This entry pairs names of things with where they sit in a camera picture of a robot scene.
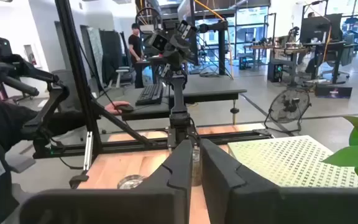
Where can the black computer mouse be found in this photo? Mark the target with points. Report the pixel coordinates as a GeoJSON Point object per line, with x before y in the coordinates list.
{"type": "Point", "coordinates": [125, 108]}

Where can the black floor fan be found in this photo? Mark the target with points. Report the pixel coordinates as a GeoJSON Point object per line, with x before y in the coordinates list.
{"type": "Point", "coordinates": [287, 105]}

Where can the dark floor box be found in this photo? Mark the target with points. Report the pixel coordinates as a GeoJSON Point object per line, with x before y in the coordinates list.
{"type": "Point", "coordinates": [332, 91]}

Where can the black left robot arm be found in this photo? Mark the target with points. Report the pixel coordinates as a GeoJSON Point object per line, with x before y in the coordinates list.
{"type": "Point", "coordinates": [178, 93]}

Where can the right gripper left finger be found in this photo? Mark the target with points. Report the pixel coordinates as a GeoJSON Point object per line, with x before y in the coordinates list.
{"type": "Point", "coordinates": [166, 202]}

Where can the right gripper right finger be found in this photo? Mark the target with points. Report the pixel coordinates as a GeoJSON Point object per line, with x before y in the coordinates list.
{"type": "Point", "coordinates": [244, 202]}

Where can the black computer tower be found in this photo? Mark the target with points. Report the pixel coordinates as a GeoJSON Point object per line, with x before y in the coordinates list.
{"type": "Point", "coordinates": [275, 71]}

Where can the black aluminium table frame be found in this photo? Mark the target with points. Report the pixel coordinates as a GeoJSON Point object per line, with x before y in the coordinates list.
{"type": "Point", "coordinates": [73, 62]}

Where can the black keyboard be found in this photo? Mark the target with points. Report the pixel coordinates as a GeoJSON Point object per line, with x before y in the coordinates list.
{"type": "Point", "coordinates": [149, 93]}

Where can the large black monitor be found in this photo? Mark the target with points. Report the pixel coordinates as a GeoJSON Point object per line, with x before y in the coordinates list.
{"type": "Point", "coordinates": [320, 29]}

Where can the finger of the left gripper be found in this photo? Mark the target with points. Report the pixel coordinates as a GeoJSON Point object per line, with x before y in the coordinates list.
{"type": "Point", "coordinates": [158, 42]}
{"type": "Point", "coordinates": [186, 29]}

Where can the green perforated metal shelf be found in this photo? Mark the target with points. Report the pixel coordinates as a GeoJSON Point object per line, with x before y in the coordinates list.
{"type": "Point", "coordinates": [291, 161]}

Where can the black standing desk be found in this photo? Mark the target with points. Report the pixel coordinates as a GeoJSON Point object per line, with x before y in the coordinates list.
{"type": "Point", "coordinates": [331, 46]}

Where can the tin can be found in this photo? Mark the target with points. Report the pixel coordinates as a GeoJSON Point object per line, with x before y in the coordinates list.
{"type": "Point", "coordinates": [130, 182]}

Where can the black office desk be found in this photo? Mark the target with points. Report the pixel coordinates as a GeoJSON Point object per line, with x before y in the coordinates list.
{"type": "Point", "coordinates": [204, 87]}

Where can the person's hand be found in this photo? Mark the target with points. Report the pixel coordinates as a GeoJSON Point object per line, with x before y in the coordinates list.
{"type": "Point", "coordinates": [113, 107]}

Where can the person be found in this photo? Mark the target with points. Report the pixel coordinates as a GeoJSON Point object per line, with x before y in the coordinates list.
{"type": "Point", "coordinates": [5, 121]}
{"type": "Point", "coordinates": [134, 46]}

